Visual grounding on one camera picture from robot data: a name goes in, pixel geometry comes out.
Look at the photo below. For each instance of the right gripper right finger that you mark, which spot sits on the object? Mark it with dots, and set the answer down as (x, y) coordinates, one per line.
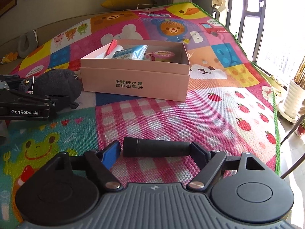
(210, 164)

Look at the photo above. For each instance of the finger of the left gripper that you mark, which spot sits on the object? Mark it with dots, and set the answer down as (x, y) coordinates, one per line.
(58, 103)

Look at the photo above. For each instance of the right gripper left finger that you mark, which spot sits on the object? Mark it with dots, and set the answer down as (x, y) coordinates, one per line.
(98, 165)

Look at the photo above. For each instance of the black plush toy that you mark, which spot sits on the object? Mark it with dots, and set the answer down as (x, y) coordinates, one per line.
(56, 82)

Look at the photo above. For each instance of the black cylinder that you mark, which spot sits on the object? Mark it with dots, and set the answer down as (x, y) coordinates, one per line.
(152, 148)

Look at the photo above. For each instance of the white foam rocket toy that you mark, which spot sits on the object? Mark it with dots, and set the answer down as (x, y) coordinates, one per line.
(112, 49)

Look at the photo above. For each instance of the toy pudding cake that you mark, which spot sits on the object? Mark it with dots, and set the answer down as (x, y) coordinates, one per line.
(166, 56)

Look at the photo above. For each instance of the pink and teal pig toy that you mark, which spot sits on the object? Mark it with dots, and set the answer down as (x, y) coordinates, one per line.
(149, 56)

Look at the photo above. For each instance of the colourful cartoon play mat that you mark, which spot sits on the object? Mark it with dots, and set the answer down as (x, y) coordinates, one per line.
(228, 104)

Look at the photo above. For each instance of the grey neck pillow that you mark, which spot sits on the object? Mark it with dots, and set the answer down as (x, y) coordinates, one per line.
(27, 43)

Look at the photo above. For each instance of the pink cardboard box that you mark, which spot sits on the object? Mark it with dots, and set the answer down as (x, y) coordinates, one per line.
(141, 78)

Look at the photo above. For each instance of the potted palm plant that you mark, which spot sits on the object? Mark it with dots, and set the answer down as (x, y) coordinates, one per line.
(290, 106)

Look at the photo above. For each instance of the yellow pillow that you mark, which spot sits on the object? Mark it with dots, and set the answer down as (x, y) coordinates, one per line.
(117, 5)

